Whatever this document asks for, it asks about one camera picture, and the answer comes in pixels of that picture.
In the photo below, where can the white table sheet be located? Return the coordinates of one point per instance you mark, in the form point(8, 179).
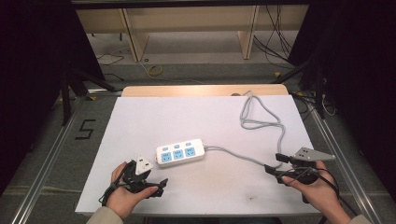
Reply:
point(174, 121)

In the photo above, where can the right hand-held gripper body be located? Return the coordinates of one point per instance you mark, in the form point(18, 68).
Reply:
point(308, 154)

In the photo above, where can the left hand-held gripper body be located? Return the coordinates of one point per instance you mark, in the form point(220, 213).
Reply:
point(137, 182)

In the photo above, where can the wooden shelf unit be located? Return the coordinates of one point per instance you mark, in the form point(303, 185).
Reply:
point(137, 37)

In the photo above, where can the black curtain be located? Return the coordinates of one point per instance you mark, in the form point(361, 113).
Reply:
point(34, 77)
point(358, 77)

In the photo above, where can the aluminium rail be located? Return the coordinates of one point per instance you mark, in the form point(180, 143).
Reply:
point(339, 155)
point(46, 161)

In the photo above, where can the person's left hand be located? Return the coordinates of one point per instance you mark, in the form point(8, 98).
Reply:
point(123, 200)

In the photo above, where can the white power strip blue sockets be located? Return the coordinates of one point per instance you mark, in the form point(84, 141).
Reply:
point(180, 161)

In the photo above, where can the person's right hand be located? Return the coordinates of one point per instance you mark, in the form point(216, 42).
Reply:
point(323, 196)

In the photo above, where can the black metal stand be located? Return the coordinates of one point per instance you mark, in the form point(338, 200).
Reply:
point(319, 93)
point(65, 102)

